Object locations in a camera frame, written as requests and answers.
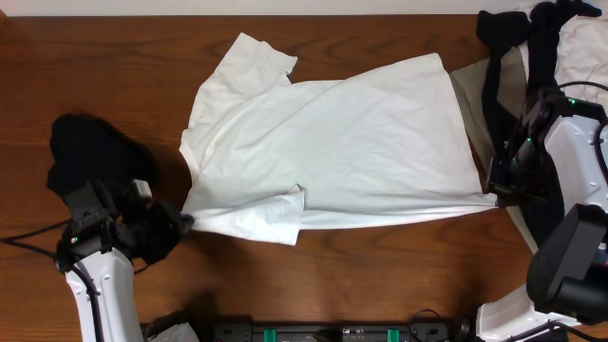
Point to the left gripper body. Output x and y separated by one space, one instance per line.
167 228

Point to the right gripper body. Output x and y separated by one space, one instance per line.
526 176

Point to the white t-shirt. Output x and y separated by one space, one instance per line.
270 158

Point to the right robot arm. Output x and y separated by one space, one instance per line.
566 283

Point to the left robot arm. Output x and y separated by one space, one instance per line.
96 252

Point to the beige garment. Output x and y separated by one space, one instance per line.
468 84

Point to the folded black cloth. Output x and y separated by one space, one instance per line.
87 148

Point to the white wrinkled garment in pile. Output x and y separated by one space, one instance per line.
582 54

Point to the black garment in pile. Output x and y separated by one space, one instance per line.
548 160

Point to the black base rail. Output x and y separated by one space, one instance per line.
418 330

